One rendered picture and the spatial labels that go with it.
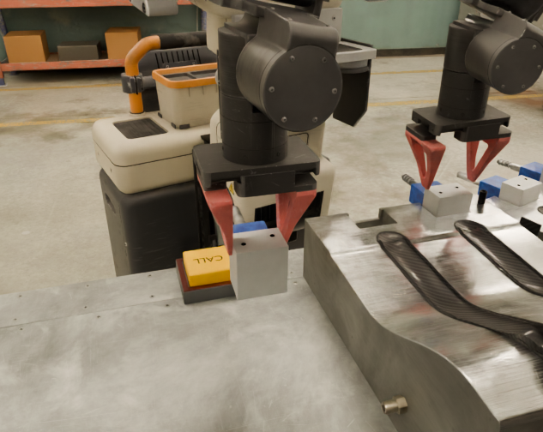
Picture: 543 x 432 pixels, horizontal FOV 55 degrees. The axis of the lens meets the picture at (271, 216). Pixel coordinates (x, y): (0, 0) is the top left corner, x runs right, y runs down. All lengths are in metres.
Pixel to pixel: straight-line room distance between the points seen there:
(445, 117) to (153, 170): 0.74
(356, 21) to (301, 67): 5.97
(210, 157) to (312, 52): 0.15
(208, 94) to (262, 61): 0.93
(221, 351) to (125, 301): 0.16
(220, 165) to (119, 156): 0.77
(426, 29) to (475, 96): 6.00
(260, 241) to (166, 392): 0.19
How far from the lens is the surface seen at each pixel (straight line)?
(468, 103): 0.67
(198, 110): 1.27
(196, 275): 0.66
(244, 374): 0.58
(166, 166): 1.23
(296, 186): 0.45
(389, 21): 6.45
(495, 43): 0.60
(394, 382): 0.51
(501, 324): 0.51
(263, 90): 0.34
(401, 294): 0.56
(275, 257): 0.48
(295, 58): 0.34
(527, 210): 0.85
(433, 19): 6.68
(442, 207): 0.70
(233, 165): 0.44
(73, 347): 0.64
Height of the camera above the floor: 1.21
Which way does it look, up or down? 28 degrees down
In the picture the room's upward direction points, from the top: straight up
